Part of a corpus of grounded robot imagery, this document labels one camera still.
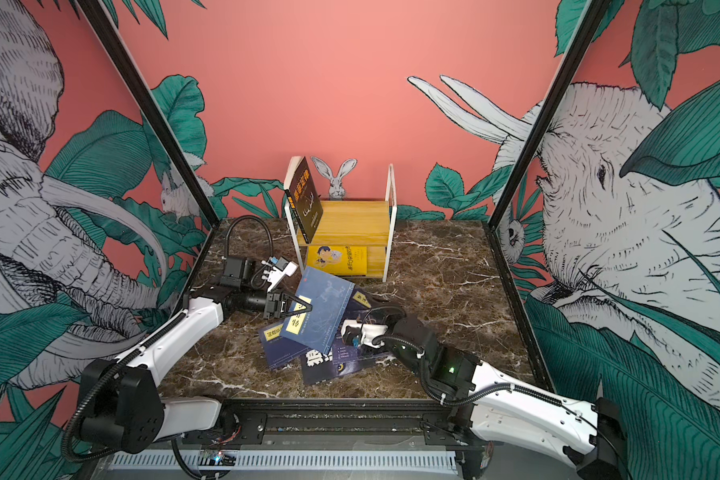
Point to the dark blue book left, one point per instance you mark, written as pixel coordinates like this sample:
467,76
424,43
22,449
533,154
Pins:
278,350

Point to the dark book with portrait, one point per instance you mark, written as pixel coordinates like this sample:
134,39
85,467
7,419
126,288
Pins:
370,356

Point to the wooden shelf with white frame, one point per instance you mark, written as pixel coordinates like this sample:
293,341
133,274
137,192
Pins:
364,223

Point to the black frame post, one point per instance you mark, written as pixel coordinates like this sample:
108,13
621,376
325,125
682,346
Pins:
98,18
584,33

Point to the blue book with yellow label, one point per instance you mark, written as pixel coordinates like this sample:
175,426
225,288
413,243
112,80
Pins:
329,296

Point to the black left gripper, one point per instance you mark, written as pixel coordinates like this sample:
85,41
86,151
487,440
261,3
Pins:
276,305

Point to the dark blue book at back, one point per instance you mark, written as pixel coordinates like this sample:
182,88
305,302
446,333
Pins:
360,301

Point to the black right frame post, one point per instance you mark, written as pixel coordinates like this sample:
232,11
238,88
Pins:
584,33

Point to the black left frame post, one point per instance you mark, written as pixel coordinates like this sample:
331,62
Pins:
98,18

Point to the black book standing on shelf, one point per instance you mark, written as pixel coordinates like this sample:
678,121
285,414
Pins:
302,196

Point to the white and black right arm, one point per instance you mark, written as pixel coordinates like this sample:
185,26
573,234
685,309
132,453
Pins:
586,436

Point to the dark blue book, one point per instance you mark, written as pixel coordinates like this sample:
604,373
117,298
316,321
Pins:
278,350
360,301

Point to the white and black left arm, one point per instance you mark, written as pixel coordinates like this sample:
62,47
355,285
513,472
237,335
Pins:
119,407

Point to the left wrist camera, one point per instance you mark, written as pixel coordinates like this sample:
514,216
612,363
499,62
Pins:
275,270

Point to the white slotted cable duct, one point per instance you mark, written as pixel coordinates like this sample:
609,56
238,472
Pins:
306,460

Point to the black book at bottom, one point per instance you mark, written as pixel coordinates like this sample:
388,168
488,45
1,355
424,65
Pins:
317,368

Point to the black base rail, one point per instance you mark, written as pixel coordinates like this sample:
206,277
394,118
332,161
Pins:
248,420

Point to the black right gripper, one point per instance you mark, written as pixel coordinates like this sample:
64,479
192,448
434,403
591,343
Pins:
397,320

